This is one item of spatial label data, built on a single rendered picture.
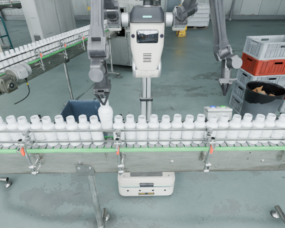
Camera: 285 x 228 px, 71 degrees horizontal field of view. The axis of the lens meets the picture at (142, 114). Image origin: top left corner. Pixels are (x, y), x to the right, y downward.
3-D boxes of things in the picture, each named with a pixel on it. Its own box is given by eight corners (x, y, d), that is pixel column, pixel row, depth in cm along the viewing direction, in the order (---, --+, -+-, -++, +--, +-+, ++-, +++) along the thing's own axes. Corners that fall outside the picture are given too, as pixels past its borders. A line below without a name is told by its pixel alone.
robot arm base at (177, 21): (174, 7, 133) (173, 25, 133) (176, 1, 124) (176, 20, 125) (187, 7, 133) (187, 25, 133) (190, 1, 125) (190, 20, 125)
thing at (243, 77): (249, 91, 283) (254, 76, 270) (234, 79, 317) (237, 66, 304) (287, 88, 290) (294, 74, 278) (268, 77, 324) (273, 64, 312)
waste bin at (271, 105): (241, 139, 262) (257, 96, 228) (229, 120, 300) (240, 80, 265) (275, 139, 263) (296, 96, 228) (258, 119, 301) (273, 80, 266)
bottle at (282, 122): (274, 136, 111) (285, 111, 102) (282, 144, 106) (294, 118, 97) (264, 137, 110) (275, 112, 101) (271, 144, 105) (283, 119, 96)
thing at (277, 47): (258, 60, 259) (264, 43, 247) (241, 51, 293) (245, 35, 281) (301, 58, 266) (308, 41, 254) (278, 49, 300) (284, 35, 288)
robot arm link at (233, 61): (226, 44, 110) (212, 52, 110) (238, 41, 98) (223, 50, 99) (234, 64, 113) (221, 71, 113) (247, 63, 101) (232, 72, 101)
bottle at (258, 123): (254, 137, 110) (263, 112, 101) (259, 144, 105) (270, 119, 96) (243, 137, 110) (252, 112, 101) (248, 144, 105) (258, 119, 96)
